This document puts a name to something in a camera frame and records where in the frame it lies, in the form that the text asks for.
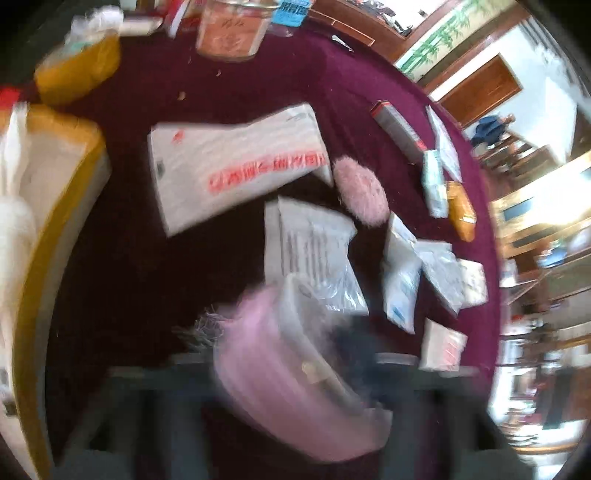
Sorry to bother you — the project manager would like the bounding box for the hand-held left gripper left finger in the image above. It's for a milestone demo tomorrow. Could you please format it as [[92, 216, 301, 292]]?
[[60, 353, 222, 480]]

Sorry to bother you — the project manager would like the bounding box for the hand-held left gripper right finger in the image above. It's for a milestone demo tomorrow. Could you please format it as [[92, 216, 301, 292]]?
[[374, 353, 522, 480]]

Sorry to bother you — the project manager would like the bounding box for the pink packaged cloth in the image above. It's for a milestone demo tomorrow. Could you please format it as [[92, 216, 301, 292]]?
[[212, 281, 393, 462]]

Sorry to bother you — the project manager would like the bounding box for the pink fluffy puff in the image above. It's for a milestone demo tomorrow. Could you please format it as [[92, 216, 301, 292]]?
[[333, 157, 390, 227]]

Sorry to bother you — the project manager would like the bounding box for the large white red-print envelope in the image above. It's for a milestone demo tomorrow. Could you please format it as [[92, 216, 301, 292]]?
[[148, 104, 334, 237]]

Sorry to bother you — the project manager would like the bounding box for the yellow-rimmed box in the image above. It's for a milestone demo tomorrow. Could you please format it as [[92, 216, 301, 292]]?
[[0, 104, 112, 480]]

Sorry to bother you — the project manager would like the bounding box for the small white red-print packet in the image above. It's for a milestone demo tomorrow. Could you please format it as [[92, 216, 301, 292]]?
[[419, 318, 468, 372]]

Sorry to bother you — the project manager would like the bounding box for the maroon tablecloth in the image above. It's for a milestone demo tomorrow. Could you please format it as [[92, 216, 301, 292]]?
[[44, 25, 504, 480]]

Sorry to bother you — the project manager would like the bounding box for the clear plastic packet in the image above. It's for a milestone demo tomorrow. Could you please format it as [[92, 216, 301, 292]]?
[[416, 240, 468, 315]]

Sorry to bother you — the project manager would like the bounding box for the white and blue packet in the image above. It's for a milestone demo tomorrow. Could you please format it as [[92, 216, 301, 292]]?
[[382, 212, 423, 334]]

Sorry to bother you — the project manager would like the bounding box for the orange packet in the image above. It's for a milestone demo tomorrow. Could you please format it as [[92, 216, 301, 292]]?
[[445, 181, 476, 243]]

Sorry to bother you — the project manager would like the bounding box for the white printed paper packet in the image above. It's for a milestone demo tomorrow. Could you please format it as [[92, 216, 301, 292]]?
[[264, 196, 370, 319]]

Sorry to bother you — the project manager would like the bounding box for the white cloth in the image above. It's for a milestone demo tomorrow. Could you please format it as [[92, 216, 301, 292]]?
[[0, 104, 38, 365]]

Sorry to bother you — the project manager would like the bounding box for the small green-white packet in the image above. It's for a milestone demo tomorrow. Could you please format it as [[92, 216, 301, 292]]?
[[422, 150, 450, 219]]

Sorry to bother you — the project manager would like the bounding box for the flat white packet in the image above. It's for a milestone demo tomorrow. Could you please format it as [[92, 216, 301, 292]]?
[[425, 105, 463, 183]]

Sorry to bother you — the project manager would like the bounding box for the long grey box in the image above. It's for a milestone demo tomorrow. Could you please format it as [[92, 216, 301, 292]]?
[[369, 100, 428, 163]]

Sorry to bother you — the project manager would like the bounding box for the wooden door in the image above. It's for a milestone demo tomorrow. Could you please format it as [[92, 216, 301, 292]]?
[[438, 53, 522, 125]]

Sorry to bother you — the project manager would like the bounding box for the yellow tape roll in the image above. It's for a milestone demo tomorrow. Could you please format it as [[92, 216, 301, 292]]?
[[34, 33, 122, 106]]

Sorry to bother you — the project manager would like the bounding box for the glass jar with orange contents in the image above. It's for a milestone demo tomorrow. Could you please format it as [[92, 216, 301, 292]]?
[[196, 0, 280, 63]]

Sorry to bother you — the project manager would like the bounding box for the white crumpled plastic bag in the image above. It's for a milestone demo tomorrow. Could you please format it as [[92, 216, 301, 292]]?
[[65, 4, 125, 47]]

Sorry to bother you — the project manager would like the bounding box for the red and white box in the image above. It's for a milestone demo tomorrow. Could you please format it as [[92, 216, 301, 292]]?
[[164, 0, 195, 38]]

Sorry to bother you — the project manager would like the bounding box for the blue label bottle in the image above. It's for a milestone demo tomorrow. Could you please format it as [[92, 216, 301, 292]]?
[[270, 0, 315, 38]]

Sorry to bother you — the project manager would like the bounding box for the green bamboo wall painting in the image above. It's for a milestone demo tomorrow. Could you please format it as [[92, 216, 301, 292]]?
[[399, 0, 490, 77]]

